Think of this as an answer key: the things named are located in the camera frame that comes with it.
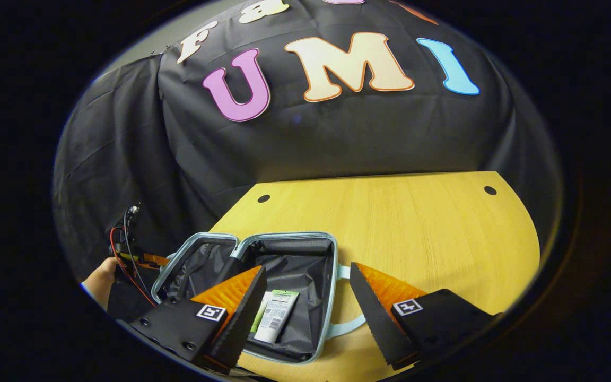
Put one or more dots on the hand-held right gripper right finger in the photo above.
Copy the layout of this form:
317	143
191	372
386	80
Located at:
443	318

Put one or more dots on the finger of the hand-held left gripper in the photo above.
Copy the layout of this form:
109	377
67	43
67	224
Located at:
149	259

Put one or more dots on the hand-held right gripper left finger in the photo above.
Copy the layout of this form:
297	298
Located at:
178	323

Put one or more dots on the colourful printed cream tube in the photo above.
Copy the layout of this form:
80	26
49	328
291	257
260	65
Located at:
280	315

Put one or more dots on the light blue small suitcase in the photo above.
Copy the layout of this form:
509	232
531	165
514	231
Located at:
295	265

